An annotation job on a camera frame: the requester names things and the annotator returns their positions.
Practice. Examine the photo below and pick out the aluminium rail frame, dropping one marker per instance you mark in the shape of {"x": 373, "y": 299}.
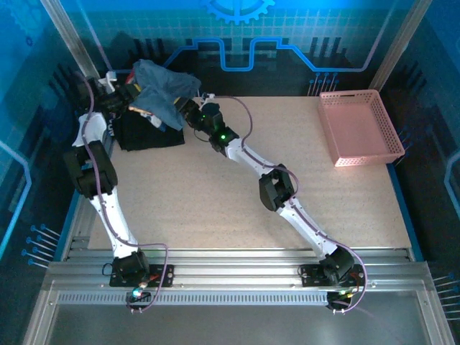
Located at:
{"x": 233, "y": 269}

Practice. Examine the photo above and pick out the blue t-shirt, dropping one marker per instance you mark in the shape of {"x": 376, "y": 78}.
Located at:
{"x": 161, "y": 86}

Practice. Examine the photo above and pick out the navy t-shirt white lettering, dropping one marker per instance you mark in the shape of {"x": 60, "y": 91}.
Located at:
{"x": 111, "y": 129}

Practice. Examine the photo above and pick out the aluminium corner post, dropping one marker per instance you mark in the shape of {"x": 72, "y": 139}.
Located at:
{"x": 399, "y": 46}
{"x": 72, "y": 46}

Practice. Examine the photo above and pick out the small controller box with LED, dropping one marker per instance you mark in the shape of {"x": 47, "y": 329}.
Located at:
{"x": 138, "y": 298}
{"x": 336, "y": 299}

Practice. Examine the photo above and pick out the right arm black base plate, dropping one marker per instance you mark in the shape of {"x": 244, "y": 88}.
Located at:
{"x": 312, "y": 278}

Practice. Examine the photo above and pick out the pink plastic basket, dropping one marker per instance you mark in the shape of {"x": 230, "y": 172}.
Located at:
{"x": 359, "y": 129}

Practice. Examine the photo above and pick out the black folded t-shirt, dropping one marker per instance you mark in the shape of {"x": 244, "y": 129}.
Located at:
{"x": 143, "y": 136}

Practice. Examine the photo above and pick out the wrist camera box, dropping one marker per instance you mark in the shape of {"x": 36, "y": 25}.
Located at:
{"x": 208, "y": 98}
{"x": 110, "y": 81}

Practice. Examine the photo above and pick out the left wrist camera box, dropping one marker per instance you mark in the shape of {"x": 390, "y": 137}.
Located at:
{"x": 110, "y": 81}

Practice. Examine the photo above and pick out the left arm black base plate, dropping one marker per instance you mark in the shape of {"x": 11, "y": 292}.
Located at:
{"x": 161, "y": 282}

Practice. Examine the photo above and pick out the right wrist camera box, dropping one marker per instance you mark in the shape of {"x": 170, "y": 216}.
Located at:
{"x": 208, "y": 98}

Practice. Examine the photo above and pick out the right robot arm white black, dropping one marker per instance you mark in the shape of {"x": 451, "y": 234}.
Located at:
{"x": 302, "y": 219}

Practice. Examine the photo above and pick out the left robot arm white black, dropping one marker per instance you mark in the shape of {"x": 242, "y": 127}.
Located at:
{"x": 108, "y": 212}

